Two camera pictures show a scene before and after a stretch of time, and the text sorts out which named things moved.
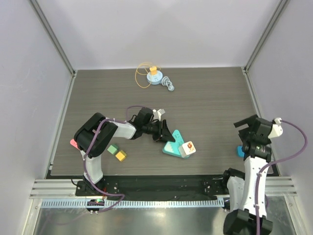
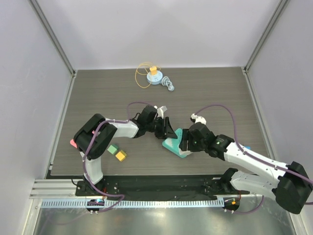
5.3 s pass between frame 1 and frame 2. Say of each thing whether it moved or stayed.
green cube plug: stayed
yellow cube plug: stayed
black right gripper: moved
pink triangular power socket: stayed
